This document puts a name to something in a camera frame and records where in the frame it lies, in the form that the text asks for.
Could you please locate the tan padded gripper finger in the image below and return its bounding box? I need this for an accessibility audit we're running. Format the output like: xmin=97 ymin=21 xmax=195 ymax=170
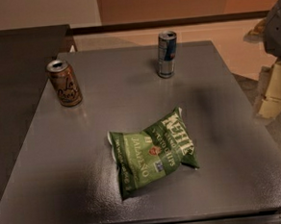
xmin=255 ymin=58 xmax=281 ymax=119

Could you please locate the orange LaCroix can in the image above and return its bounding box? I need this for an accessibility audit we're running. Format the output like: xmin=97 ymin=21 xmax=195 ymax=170
xmin=46 ymin=59 xmax=83 ymax=108

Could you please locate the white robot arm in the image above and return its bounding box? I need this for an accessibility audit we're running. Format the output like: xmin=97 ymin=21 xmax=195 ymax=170
xmin=255 ymin=0 xmax=281 ymax=118

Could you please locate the blue silver energy drink can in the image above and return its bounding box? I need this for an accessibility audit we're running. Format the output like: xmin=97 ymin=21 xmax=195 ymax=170
xmin=158 ymin=30 xmax=177 ymax=79

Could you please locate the green jalapeno chip bag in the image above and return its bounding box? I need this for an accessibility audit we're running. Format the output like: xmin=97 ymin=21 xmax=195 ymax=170
xmin=107 ymin=108 xmax=199 ymax=199

